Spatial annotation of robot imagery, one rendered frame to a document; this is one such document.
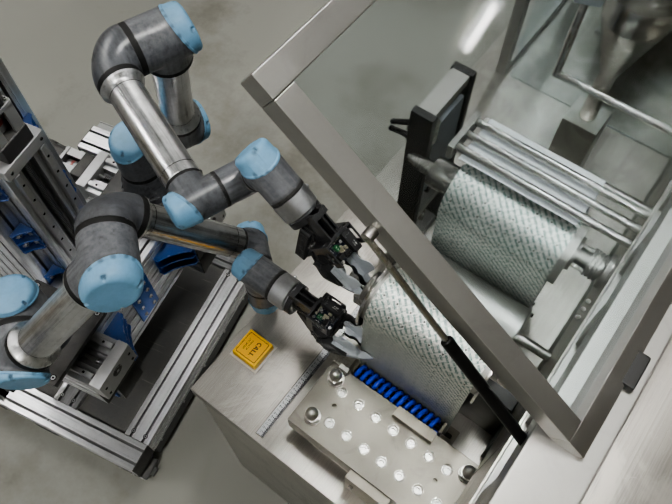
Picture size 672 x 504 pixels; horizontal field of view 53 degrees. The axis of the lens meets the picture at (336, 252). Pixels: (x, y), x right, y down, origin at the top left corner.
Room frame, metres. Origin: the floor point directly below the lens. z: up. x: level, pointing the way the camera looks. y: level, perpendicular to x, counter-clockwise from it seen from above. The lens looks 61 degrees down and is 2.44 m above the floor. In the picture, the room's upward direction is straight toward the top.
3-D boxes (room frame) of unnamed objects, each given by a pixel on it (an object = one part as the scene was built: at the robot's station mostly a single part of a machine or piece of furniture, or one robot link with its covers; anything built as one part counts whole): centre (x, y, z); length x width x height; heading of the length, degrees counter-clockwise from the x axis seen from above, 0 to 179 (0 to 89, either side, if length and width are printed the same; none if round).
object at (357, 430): (0.31, -0.11, 1.00); 0.40 x 0.16 x 0.06; 53
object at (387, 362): (0.43, -0.15, 1.11); 0.23 x 0.01 x 0.18; 53
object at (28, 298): (0.65, 0.75, 0.98); 0.13 x 0.12 x 0.14; 15
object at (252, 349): (0.57, 0.20, 0.91); 0.07 x 0.07 x 0.02; 53
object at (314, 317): (0.57, 0.04, 1.12); 0.12 x 0.08 x 0.09; 53
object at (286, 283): (0.62, 0.10, 1.11); 0.08 x 0.05 x 0.08; 143
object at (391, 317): (0.58, -0.26, 1.16); 0.39 x 0.23 x 0.51; 143
